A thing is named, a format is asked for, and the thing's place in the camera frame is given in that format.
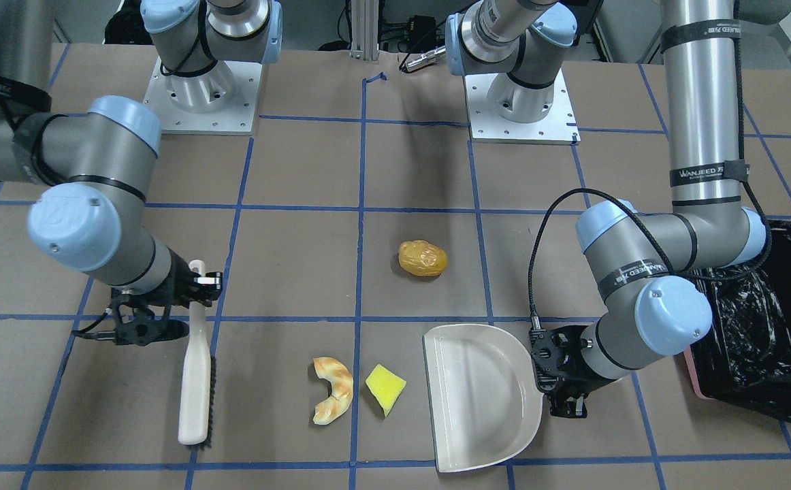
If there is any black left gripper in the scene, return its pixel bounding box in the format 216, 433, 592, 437
529, 325, 614, 419

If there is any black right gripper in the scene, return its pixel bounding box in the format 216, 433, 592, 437
110, 255, 223, 344

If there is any beige plastic dustpan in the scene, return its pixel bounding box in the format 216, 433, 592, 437
423, 323, 543, 472

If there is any beige hand brush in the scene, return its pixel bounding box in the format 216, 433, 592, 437
178, 259, 218, 448

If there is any toy croissant bread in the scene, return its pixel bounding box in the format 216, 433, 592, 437
312, 357, 354, 425

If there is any yellow sponge piece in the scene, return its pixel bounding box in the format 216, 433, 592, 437
365, 365, 407, 418

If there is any yellow toy potato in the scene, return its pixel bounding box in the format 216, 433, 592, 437
398, 240, 449, 277

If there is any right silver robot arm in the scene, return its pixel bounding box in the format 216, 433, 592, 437
0, 1, 283, 346

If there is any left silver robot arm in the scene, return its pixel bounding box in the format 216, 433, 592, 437
445, 1, 771, 419

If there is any black lined trash bin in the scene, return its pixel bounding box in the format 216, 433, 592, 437
685, 220, 791, 422

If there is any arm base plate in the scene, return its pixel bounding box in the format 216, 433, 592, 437
143, 59, 264, 135
464, 70, 581, 145

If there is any aluminium frame post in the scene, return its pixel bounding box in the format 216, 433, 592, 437
349, 0, 380, 63

